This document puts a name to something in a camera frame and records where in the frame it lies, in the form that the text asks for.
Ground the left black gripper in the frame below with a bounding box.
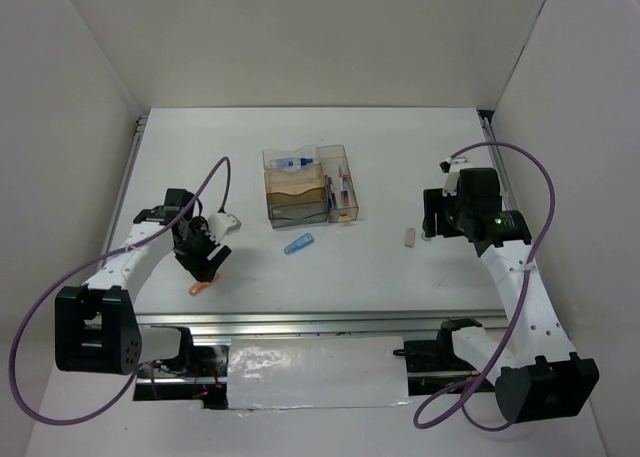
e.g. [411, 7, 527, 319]
[172, 218, 231, 283]

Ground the orange transparent case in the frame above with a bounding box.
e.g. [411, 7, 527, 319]
[189, 272, 220, 296]

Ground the red gel pen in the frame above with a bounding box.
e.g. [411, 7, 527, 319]
[340, 175, 349, 207]

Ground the small blue cap bottle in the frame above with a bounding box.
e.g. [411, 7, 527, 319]
[268, 157, 314, 171]

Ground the black gel pen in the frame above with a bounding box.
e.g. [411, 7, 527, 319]
[328, 177, 337, 209]

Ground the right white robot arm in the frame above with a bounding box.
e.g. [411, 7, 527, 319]
[423, 159, 599, 424]

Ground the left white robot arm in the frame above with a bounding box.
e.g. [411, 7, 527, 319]
[54, 189, 241, 376]

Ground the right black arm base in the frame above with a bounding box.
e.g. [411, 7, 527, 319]
[392, 332, 481, 373]

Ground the tiered clear stationery organizer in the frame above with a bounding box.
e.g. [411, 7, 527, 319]
[262, 145, 329, 229]

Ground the beige eraser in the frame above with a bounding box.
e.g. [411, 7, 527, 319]
[404, 228, 416, 248]

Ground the blue transparent case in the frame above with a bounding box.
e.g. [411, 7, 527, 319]
[283, 233, 315, 255]

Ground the clear pen tray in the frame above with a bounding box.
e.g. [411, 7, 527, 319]
[318, 145, 359, 224]

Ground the white foil sheet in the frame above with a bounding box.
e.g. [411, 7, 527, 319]
[227, 336, 409, 410]

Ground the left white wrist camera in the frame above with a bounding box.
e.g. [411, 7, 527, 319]
[206, 212, 242, 242]

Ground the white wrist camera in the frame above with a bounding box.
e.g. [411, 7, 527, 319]
[206, 212, 242, 242]
[440, 157, 474, 197]

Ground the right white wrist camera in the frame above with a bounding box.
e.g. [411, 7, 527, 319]
[440, 157, 474, 197]

